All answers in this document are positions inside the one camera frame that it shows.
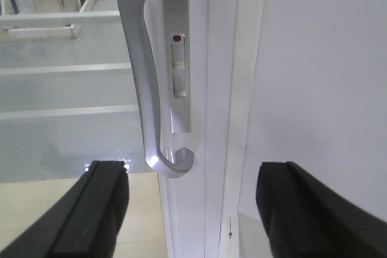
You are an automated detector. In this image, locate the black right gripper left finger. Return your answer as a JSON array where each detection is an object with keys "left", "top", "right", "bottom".
[{"left": 1, "top": 161, "right": 129, "bottom": 257}]

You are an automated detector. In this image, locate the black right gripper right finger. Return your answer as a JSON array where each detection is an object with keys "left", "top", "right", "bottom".
[{"left": 256, "top": 161, "right": 386, "bottom": 257}]

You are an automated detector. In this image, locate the white door frame with brace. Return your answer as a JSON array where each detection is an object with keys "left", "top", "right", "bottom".
[{"left": 221, "top": 0, "right": 386, "bottom": 257}]

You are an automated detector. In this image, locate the white framed sliding glass door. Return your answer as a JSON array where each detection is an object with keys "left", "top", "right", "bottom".
[{"left": 1, "top": 0, "right": 237, "bottom": 257}]

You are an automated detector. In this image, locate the silver door handle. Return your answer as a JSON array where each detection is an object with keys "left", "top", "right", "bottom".
[{"left": 117, "top": 0, "right": 195, "bottom": 179}]

